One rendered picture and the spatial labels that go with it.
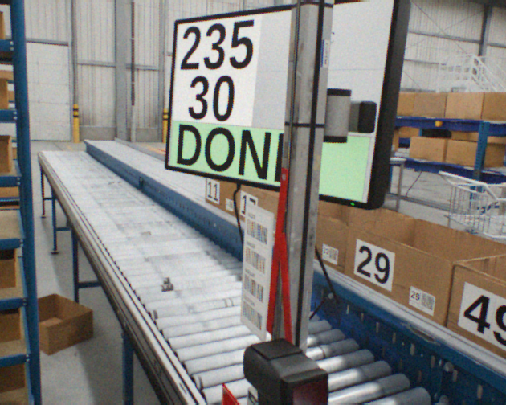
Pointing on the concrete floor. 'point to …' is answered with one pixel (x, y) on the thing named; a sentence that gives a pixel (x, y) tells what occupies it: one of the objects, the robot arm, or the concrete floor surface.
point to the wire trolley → (485, 207)
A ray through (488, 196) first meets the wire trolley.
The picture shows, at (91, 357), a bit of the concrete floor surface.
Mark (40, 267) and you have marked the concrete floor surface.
